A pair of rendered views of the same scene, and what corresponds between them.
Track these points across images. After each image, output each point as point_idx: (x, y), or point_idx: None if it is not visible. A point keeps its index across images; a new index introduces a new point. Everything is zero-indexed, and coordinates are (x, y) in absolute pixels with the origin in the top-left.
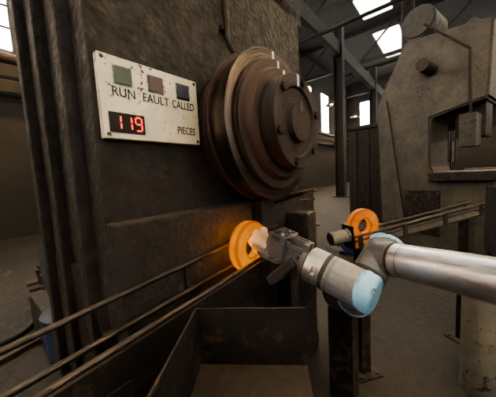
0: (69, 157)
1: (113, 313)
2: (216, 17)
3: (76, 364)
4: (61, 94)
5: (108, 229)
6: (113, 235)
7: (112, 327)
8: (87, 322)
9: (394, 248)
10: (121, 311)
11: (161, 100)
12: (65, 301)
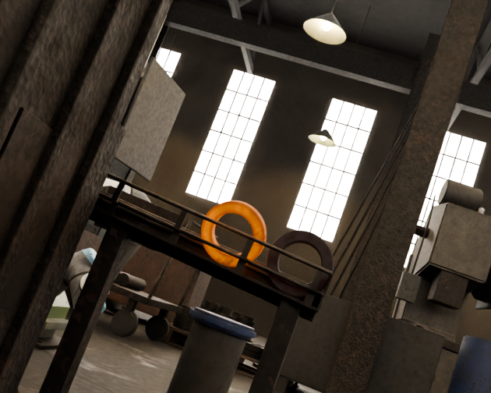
0: (141, 64)
1: (90, 191)
2: None
3: (12, 266)
4: (160, 19)
5: (121, 128)
6: (122, 134)
7: (82, 203)
8: (79, 200)
9: None
10: (99, 189)
11: None
12: (45, 182)
